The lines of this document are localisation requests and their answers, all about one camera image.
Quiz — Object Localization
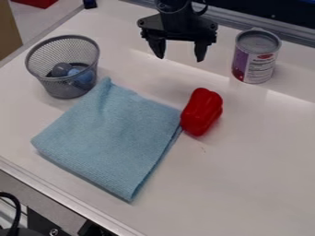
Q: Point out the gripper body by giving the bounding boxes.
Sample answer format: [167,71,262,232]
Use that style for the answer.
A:
[136,8,219,44]

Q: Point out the blue cloth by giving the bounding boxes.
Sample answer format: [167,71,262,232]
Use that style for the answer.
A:
[29,77,184,203]

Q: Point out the blue toy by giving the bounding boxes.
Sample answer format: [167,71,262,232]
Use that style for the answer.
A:
[50,62,97,91]

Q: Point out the red box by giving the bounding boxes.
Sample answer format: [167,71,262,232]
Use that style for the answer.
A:
[9,0,60,9]

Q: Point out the grey mesh basket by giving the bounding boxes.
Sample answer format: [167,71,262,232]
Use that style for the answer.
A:
[23,34,101,100]

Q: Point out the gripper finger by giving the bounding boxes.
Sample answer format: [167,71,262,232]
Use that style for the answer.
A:
[146,32,168,60]
[192,40,214,63]

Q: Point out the can with purple label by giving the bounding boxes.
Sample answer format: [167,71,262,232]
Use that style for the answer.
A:
[229,28,284,85]

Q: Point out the cardboard box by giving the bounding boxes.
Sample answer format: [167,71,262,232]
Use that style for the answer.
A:
[0,0,25,61]

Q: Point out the red toy pepper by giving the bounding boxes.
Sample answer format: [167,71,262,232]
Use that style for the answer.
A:
[178,88,225,137]

